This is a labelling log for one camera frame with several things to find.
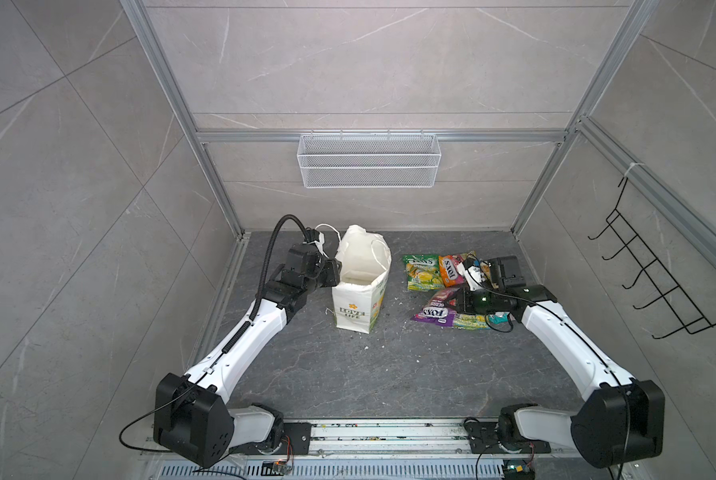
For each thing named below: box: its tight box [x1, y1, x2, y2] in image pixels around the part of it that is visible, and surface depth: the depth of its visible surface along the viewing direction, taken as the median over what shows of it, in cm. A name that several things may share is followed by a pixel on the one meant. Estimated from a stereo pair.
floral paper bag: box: [332, 224, 392, 334], surface depth 85 cm
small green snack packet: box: [402, 254, 445, 291], surface depth 106 cm
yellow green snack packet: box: [453, 313, 491, 330], surface depth 94 cm
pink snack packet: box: [410, 287, 460, 328], surface depth 82 cm
